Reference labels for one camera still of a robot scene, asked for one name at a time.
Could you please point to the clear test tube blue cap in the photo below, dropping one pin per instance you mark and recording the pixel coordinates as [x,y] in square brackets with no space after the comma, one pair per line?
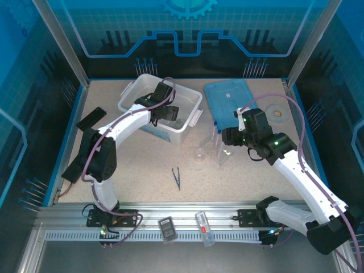
[218,142]
[214,133]

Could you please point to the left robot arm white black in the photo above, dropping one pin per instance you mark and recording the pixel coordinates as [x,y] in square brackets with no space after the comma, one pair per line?
[128,122]

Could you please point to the clear tape roll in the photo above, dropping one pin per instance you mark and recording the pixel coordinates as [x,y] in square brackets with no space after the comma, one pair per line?
[270,112]

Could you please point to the small clear glass beaker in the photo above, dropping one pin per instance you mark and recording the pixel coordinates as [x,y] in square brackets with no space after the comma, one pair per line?
[200,156]

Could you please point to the black connector board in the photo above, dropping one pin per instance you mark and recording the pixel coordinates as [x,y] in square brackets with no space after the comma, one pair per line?
[267,240]
[109,235]

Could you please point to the clear acrylic test tube rack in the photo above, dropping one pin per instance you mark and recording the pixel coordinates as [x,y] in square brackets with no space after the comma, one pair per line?
[207,148]

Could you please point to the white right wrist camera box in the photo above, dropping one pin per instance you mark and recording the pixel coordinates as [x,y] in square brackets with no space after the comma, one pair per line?
[241,118]

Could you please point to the black rectangular tray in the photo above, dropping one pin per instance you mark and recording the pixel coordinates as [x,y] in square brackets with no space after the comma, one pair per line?
[92,116]

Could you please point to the blue plastic tweezers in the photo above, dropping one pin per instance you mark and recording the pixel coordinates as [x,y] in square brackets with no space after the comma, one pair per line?
[179,186]

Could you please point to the aluminium frame rail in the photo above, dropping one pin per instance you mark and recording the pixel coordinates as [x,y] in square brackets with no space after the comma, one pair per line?
[182,207]

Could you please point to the aluminium frame post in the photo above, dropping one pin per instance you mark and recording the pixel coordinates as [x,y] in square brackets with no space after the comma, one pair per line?
[65,48]
[310,48]

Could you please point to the white plastic storage box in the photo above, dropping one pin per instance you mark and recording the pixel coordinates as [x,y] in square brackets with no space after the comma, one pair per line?
[136,85]

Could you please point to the blue plastic box lid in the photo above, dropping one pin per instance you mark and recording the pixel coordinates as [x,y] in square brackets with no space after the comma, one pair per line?
[224,96]

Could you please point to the black rectangular case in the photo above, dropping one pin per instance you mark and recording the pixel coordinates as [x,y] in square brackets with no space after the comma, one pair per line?
[167,229]

